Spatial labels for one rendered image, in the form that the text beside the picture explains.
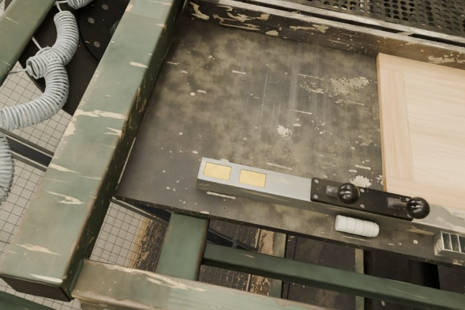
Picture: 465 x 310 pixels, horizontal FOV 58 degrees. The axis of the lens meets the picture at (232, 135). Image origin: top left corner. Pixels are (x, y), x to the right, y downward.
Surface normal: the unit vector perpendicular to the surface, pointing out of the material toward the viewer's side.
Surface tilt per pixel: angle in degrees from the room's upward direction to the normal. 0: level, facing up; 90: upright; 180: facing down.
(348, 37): 90
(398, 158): 58
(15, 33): 90
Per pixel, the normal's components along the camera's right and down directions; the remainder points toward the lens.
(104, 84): 0.11, -0.57
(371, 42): -0.16, 0.80
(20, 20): 0.61, -0.38
